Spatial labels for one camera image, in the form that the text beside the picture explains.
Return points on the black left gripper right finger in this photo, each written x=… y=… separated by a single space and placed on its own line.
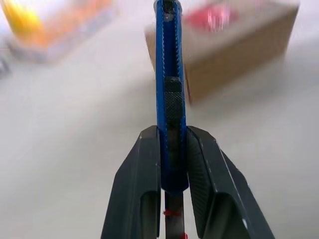
x=219 y=189

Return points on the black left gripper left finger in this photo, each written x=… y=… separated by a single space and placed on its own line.
x=134 y=179

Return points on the blue box cutter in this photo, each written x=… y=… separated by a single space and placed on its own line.
x=172 y=62

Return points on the brown cardboard box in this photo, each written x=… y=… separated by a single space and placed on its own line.
x=236 y=54

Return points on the red tape strip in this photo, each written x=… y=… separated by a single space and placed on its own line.
x=211 y=17

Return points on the orange book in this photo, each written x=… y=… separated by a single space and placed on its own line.
x=74 y=25

